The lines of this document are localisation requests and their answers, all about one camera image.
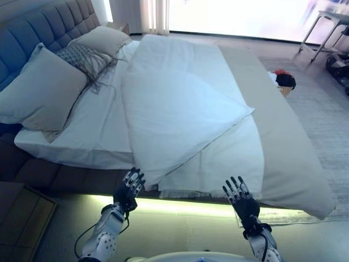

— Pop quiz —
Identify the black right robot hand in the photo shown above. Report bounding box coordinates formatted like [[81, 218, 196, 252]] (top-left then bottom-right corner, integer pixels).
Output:
[[222, 175, 260, 230]]

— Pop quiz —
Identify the wicker laundry basket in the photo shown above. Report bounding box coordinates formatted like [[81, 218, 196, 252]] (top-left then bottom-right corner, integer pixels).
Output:
[[277, 86, 294, 98]]

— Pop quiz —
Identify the tufted upholstered headboard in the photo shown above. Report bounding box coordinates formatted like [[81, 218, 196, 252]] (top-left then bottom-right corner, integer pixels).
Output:
[[0, 0, 100, 91]]

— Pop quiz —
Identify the beige fuzzy bed runner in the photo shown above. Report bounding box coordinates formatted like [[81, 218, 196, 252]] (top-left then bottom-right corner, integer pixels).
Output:
[[218, 45, 336, 221]]

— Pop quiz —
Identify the grey floor rug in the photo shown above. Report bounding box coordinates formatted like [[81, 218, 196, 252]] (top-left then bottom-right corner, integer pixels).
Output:
[[234, 54, 349, 229]]

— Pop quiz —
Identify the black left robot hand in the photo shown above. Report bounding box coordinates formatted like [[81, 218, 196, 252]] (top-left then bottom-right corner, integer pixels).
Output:
[[113, 166, 147, 210]]

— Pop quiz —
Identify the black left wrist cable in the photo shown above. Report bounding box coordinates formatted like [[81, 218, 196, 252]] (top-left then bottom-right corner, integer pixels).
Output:
[[74, 209, 130, 255]]

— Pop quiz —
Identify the white fitted bed sheet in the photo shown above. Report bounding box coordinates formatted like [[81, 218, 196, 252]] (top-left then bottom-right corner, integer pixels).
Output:
[[13, 40, 154, 170]]

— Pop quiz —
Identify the white duvet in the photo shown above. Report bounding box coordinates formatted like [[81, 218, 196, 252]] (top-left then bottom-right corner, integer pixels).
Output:
[[119, 34, 264, 200]]

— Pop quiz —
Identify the light wooden nightstand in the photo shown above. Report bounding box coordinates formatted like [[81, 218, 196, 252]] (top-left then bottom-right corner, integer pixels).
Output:
[[111, 21, 130, 36]]

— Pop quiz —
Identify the dark wheeled device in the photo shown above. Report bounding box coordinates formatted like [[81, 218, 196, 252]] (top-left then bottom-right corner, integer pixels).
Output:
[[325, 52, 349, 96]]

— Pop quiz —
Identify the patterned fringed cushion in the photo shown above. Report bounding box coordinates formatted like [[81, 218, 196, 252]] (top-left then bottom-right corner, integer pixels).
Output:
[[56, 43, 127, 102]]

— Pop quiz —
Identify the small beige pillow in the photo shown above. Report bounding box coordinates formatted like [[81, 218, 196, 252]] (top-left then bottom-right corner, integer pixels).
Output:
[[73, 26, 132, 57]]

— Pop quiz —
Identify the sheer pale curtain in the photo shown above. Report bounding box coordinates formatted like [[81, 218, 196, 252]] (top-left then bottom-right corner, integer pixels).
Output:
[[139, 0, 170, 34]]

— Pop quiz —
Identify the dark wooden nightstand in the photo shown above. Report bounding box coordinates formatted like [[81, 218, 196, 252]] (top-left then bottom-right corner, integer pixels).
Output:
[[0, 182, 58, 262]]

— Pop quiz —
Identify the black garment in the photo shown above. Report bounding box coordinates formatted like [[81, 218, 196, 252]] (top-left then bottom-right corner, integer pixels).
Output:
[[275, 73, 297, 90]]

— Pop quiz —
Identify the brown upholstered bed frame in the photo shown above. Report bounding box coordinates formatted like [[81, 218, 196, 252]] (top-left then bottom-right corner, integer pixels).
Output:
[[0, 122, 162, 195]]

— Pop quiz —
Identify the large beige pillow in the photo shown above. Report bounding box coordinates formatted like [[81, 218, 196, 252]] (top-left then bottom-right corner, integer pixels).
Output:
[[0, 42, 88, 143]]

